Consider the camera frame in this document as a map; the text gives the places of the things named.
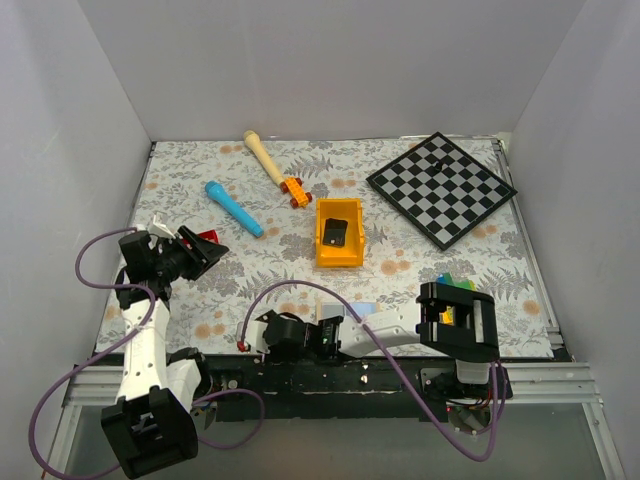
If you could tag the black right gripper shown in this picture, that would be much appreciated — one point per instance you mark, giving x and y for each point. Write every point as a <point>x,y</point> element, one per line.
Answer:
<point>273,349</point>

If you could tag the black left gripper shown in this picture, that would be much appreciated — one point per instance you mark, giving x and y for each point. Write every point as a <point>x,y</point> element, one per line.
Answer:
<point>210,252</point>

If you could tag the black credit card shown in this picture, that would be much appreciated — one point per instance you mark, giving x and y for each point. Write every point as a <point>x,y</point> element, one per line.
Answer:
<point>335,232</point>

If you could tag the yellow plastic bin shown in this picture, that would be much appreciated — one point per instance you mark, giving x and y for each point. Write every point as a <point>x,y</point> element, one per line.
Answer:
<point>352,254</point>

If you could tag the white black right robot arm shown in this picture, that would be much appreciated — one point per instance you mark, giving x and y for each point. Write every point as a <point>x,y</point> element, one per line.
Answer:
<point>457,322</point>

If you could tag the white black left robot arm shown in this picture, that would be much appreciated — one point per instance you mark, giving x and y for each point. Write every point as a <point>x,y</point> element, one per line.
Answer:
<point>149,426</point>

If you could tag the red printed toy block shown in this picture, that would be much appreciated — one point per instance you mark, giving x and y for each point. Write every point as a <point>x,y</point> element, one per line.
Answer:
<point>207,236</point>

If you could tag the blue toy microphone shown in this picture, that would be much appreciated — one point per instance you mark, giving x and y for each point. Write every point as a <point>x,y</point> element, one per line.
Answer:
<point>217,193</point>

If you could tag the floral patterned table mat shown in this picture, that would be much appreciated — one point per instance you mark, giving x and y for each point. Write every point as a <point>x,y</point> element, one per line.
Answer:
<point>278,270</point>

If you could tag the orange toy car chassis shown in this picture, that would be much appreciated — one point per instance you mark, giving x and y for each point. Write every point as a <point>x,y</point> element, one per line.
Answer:
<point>293,186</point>

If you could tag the cream toy microphone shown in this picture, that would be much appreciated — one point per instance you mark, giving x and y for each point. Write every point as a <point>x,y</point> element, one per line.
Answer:
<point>254,143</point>

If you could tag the colourful toy block cluster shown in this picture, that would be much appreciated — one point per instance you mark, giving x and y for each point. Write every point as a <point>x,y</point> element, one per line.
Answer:
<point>457,295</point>

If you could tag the black silver chessboard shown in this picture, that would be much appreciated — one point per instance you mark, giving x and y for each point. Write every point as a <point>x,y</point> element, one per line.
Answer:
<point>444,205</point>

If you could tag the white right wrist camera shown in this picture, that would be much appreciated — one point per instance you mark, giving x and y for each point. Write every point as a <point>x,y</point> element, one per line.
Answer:
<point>251,339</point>

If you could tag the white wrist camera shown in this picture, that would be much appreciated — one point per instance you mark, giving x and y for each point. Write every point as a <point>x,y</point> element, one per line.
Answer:
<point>162,226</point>
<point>251,339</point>

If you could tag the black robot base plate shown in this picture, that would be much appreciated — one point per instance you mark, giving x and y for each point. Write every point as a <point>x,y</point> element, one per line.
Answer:
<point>350,389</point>

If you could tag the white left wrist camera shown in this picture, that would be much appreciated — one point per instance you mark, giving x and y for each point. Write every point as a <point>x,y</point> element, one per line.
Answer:
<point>162,226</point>

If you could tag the aluminium frame rail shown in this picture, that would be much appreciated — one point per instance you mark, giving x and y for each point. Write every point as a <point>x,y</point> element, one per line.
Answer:
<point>533,383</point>

